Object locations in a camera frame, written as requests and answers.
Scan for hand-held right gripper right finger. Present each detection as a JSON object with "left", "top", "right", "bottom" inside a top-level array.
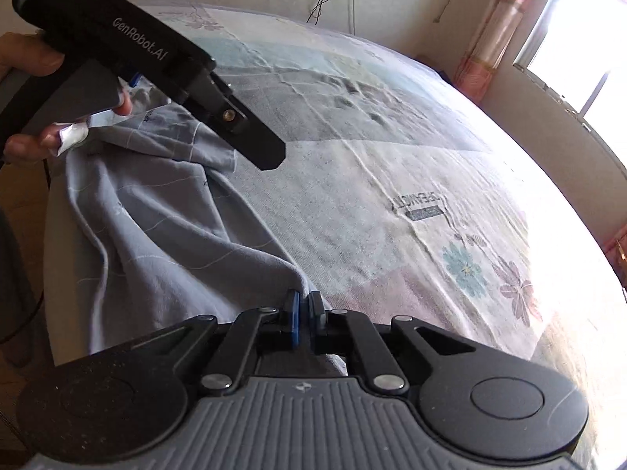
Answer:
[{"left": 306, "top": 290, "right": 476, "bottom": 396}]

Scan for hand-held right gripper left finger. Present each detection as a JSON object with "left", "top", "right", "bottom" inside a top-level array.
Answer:
[{"left": 130, "top": 289, "right": 302, "bottom": 396}]

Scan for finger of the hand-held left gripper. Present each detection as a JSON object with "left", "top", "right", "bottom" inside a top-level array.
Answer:
[{"left": 192, "top": 73, "right": 287, "bottom": 172}]

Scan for grey pants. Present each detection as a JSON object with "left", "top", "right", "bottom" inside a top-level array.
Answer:
[{"left": 44, "top": 83, "right": 348, "bottom": 378}]

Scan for person's left hand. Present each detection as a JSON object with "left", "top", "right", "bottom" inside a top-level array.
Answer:
[{"left": 0, "top": 33, "right": 134, "bottom": 164}]

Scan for bed with patchwork sheet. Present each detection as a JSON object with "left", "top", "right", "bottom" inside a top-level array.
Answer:
[{"left": 44, "top": 2, "right": 627, "bottom": 470}]

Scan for window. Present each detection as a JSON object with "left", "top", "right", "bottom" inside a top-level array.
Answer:
[{"left": 512, "top": 0, "right": 627, "bottom": 144}]

